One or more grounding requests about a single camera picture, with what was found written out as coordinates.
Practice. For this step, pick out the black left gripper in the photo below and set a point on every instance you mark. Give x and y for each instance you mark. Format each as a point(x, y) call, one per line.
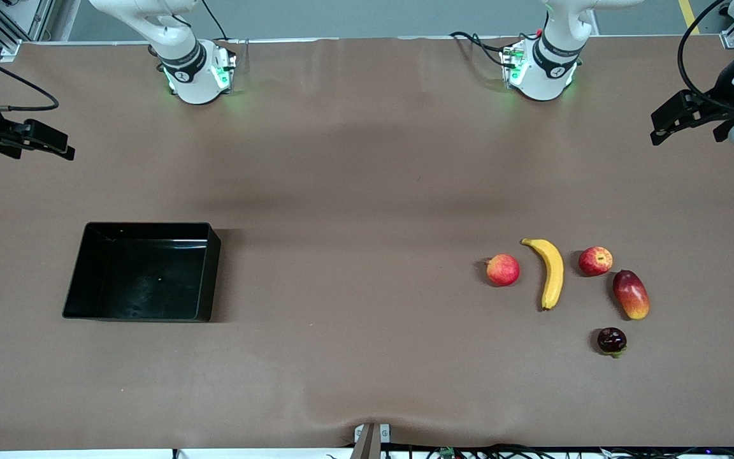
point(726, 101)

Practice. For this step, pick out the black plastic box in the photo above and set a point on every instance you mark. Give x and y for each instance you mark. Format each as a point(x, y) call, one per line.
point(144, 274)

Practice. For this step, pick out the red yellow apple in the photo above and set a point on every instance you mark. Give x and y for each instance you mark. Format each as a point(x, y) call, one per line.
point(596, 261)

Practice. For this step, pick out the yellow banana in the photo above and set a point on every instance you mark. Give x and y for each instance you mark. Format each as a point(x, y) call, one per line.
point(555, 274)

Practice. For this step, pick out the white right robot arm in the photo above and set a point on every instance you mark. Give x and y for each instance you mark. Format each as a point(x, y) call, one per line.
point(192, 76)

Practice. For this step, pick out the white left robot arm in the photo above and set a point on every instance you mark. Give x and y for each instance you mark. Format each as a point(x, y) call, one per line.
point(545, 76)

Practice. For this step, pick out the red apple left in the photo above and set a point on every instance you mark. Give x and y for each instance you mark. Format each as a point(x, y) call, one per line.
point(503, 270)

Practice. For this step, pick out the red yellow mango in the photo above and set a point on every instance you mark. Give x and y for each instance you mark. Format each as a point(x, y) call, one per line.
point(631, 296)

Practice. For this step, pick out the dark purple mangosteen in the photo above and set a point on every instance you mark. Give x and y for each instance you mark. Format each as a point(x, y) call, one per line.
point(611, 340)

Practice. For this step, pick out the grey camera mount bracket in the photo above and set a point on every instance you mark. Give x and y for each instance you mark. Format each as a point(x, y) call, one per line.
point(367, 443)

